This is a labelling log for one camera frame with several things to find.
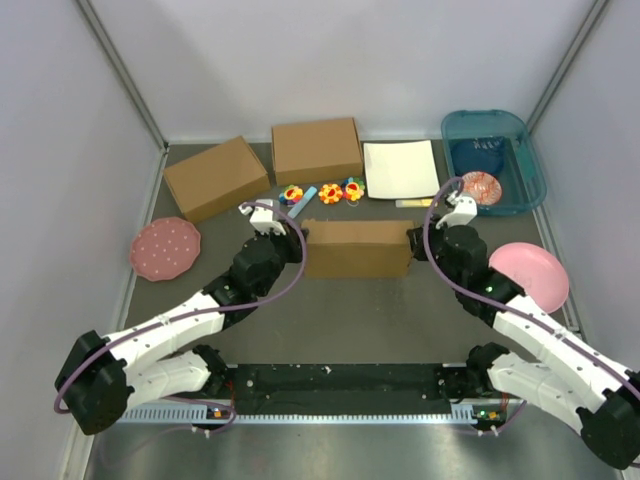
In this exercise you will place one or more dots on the white square plate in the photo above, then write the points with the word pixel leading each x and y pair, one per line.
pixel 405 170

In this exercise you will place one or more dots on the rainbow flower plush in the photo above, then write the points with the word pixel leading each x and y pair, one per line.
pixel 291 195
pixel 353 189

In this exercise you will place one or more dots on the yellow highlighter marker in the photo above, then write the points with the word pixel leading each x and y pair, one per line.
pixel 414 203

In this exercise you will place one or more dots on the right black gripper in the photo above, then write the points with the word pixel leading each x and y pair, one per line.
pixel 417 243

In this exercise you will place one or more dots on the light blue marker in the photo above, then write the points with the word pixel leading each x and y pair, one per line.
pixel 309 194

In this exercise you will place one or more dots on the teal plastic bin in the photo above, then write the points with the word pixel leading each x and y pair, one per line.
pixel 523 183

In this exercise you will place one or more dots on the light pink plate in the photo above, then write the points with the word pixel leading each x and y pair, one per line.
pixel 536 270

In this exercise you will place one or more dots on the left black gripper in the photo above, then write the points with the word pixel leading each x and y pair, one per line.
pixel 291 240

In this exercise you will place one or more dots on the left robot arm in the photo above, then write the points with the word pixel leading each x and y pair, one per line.
pixel 103 377

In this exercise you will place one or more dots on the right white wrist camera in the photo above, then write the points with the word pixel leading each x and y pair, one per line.
pixel 463 209

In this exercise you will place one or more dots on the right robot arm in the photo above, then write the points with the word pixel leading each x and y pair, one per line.
pixel 595 396

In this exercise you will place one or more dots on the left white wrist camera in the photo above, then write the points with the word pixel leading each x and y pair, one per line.
pixel 263 218

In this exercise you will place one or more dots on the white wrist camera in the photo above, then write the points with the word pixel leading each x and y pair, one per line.
pixel 463 209
pixel 263 218

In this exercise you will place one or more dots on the dark pink dotted plate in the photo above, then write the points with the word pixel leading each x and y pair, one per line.
pixel 165 249

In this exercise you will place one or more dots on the cardboard box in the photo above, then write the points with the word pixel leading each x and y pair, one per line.
pixel 316 151
pixel 217 179
pixel 357 249

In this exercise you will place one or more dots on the red patterned bowl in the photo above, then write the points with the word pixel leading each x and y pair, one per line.
pixel 483 187

